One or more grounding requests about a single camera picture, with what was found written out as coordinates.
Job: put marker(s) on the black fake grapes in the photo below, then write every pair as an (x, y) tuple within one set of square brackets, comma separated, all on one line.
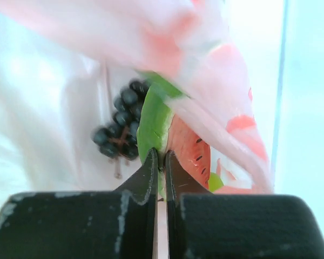
[(117, 139)]

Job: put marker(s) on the small green fake fruit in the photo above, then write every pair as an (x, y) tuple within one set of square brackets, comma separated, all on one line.
[(215, 182)]

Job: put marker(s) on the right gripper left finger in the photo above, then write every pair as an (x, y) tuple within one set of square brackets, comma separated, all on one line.
[(90, 224)]

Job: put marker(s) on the fake watermelon slice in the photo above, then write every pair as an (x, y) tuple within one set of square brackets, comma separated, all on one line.
[(162, 129)]

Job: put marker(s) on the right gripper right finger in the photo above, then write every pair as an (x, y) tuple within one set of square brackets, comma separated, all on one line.
[(206, 225)]

